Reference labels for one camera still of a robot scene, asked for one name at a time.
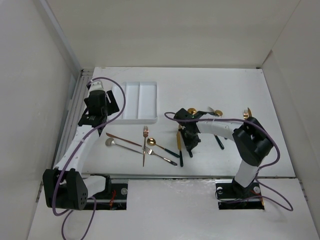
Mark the gold knife green handle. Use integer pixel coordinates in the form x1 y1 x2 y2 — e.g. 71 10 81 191
247 107 253 117
176 131 184 167
187 150 193 158

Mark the rose gold knife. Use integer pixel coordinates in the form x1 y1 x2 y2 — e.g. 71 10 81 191
105 132 142 147

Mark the silver spoon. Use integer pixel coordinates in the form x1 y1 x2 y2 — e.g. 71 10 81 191
105 137 143 155

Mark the gold spoon green handle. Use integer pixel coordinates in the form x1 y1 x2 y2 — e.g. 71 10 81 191
208 107 223 117
147 137 180 158
187 108 197 115

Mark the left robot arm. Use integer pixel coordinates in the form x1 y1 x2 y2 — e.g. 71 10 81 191
42 77 124 216

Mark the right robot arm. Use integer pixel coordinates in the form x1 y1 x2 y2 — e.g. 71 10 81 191
173 108 275 197

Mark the white cutlery tray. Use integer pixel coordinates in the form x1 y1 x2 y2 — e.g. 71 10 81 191
112 81 158 125

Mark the rose gold fork long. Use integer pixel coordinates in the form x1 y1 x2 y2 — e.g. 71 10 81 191
142 125 149 167

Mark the silver rose fork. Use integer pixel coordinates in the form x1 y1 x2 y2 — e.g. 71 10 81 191
142 146 178 166

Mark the rose gold fork right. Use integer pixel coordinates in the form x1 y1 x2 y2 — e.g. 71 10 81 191
243 109 250 120

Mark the gold fork green handle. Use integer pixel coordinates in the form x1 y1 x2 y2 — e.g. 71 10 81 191
214 135 225 150

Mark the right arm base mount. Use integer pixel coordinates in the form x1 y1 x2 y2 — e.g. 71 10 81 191
215 182 265 210

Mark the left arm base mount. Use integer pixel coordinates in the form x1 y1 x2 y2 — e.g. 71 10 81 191
94 182 128 211

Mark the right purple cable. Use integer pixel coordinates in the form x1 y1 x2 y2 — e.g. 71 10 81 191
164 111 294 212

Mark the purple cable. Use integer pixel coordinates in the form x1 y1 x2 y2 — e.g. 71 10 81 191
164 111 294 212
51 77 126 240

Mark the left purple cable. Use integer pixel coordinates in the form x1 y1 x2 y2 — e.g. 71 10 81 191
51 77 126 240

